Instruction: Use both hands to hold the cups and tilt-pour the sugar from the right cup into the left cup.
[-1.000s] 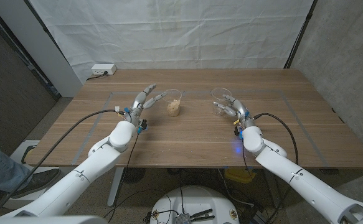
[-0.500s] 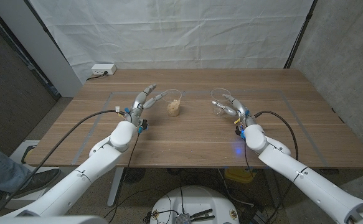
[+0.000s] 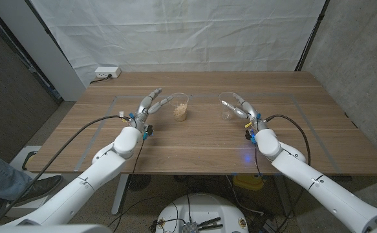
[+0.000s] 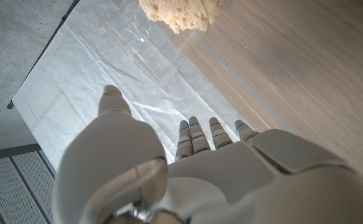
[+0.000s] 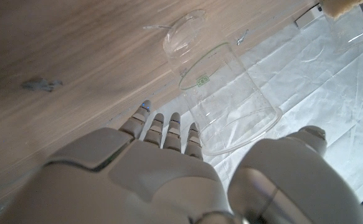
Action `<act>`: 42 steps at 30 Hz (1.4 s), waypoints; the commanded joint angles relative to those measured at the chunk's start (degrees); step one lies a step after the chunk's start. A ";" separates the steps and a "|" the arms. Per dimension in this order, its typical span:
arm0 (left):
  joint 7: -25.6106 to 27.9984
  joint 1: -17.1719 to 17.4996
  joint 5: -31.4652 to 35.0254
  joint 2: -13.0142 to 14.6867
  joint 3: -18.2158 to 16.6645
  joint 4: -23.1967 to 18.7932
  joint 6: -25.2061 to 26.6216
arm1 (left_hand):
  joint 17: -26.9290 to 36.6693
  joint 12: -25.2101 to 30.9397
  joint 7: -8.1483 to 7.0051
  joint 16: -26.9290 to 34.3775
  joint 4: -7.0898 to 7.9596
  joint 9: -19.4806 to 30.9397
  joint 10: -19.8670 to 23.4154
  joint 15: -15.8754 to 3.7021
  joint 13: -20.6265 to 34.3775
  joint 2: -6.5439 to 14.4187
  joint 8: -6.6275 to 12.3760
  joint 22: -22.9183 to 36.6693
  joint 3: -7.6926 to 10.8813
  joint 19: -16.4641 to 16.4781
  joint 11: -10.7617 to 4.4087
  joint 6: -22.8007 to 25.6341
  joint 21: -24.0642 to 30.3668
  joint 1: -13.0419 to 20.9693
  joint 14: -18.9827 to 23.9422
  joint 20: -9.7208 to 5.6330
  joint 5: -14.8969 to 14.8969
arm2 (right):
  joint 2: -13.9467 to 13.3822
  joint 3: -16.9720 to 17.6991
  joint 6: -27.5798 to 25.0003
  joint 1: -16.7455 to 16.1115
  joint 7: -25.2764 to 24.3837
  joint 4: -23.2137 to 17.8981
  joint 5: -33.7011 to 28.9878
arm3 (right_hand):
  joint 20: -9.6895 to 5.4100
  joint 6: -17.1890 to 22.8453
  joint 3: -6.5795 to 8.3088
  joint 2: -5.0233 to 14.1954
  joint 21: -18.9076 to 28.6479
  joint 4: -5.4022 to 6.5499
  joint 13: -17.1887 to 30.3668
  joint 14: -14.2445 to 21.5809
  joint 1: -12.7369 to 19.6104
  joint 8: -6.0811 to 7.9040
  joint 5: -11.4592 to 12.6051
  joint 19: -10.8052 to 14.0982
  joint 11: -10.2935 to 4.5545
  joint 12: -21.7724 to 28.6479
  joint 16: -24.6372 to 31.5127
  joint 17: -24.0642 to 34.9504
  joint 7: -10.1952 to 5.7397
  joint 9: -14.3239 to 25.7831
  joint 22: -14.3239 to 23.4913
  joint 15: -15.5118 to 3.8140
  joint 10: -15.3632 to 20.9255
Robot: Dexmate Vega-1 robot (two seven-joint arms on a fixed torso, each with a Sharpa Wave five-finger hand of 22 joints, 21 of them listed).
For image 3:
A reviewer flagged person leg and shoe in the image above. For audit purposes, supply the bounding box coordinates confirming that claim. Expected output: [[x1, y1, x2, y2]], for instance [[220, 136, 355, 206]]
[[5, 145, 63, 218]]

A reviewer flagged white table leg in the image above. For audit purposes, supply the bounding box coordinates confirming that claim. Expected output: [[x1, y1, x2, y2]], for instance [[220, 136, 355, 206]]
[[274, 174, 295, 218], [111, 173, 130, 216]]

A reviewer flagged black power strip cord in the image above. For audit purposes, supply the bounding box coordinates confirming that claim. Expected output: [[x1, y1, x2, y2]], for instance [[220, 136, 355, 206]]
[[89, 74, 113, 85]]

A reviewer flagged brown sugar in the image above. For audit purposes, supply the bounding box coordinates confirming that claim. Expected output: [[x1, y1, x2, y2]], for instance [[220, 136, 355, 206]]
[[173, 102, 188, 122]]

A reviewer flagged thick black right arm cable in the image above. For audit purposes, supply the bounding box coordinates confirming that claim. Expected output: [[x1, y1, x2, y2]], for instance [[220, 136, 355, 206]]
[[264, 113, 311, 233]]

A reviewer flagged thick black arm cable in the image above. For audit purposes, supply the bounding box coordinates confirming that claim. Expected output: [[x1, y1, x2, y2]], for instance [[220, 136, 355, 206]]
[[0, 115, 124, 224], [264, 113, 311, 233]]

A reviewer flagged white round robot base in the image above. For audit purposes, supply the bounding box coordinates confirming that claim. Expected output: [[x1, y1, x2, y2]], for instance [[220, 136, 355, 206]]
[[155, 193, 250, 233]]

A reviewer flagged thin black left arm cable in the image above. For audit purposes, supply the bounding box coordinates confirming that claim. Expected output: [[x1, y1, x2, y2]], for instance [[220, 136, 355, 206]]
[[109, 139, 145, 232]]

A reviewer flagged white backdrop sheet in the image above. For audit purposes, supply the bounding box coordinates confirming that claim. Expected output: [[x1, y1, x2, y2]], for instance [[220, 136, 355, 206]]
[[29, 0, 327, 87]]

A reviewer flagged grey box on robot base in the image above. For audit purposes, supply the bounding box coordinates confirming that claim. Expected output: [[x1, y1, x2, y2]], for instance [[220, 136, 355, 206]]
[[182, 221, 199, 233]]

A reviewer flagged yellow object under table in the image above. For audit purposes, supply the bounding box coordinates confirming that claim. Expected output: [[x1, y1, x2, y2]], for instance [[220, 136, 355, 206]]
[[232, 173, 267, 191]]

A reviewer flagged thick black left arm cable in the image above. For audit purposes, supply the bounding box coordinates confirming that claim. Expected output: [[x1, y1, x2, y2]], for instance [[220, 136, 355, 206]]
[[0, 115, 124, 224]]

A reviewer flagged black shoe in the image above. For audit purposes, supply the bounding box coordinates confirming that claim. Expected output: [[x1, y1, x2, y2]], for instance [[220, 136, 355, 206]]
[[8, 175, 65, 208]]

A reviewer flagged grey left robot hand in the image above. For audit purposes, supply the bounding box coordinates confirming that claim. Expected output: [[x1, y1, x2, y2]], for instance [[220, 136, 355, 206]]
[[128, 87, 175, 132]]

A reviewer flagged black round floor fan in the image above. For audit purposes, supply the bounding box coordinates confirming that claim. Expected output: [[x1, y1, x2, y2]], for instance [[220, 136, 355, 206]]
[[126, 173, 152, 192]]

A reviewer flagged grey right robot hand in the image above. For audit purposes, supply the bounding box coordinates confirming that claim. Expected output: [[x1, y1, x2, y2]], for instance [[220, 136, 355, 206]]
[[221, 93, 268, 132]]

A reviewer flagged black tool on robot base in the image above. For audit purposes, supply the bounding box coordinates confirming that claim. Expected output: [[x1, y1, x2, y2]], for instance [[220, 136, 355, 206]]
[[197, 217, 224, 231]]

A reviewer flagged black backdrop stand pole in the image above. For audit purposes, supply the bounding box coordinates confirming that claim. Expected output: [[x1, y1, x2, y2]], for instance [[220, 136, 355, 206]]
[[25, 0, 71, 64], [294, 0, 331, 72]]

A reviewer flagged white power strip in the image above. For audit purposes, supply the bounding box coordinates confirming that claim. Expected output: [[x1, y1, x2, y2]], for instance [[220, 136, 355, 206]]
[[94, 66, 122, 79]]

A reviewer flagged clear plastic cup green print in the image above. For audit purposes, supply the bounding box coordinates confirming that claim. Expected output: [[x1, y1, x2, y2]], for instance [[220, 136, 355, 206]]
[[218, 91, 242, 121]]

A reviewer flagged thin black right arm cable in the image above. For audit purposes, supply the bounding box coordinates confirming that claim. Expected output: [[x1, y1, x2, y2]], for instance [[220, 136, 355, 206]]
[[254, 147, 267, 187]]

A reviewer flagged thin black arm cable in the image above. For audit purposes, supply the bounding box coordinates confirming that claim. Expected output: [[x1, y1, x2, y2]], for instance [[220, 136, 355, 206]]
[[109, 139, 145, 232], [254, 147, 267, 187]]

